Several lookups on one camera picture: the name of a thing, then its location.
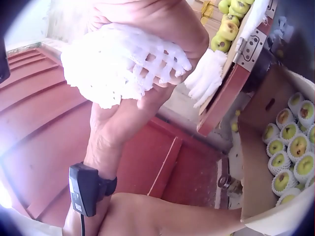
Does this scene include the person's legs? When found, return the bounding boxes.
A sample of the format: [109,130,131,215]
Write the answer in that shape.
[98,192,246,236]

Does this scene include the large cardboard box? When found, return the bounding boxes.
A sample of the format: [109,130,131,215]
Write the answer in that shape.
[237,65,315,236]

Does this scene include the person's left fingers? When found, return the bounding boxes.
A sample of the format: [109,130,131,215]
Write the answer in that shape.
[134,74,184,117]

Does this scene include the round metal bolt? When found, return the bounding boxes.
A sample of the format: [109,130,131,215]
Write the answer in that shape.
[218,175,232,190]

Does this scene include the person's right hand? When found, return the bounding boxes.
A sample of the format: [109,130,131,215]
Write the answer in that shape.
[84,0,210,60]

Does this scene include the white foam fruit net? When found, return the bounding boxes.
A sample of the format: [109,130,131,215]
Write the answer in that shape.
[60,23,193,110]

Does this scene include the bundle of white foam nets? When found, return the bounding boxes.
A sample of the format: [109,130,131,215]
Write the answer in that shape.
[185,48,228,109]

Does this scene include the red metal gate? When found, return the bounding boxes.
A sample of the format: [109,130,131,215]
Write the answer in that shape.
[0,47,229,220]

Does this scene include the pile of bare green pears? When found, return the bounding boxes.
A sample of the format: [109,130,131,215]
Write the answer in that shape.
[210,0,255,52]

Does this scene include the layer of net-wrapped pears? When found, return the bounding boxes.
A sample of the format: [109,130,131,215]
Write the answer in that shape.
[262,92,315,207]

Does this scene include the person's left hand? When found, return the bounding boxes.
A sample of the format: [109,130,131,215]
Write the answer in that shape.
[83,74,184,178]

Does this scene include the black wrist band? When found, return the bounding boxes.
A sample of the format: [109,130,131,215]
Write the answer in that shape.
[69,162,118,217]

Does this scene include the red sorting table, metal hinge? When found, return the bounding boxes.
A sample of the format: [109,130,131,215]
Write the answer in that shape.
[196,0,278,137]

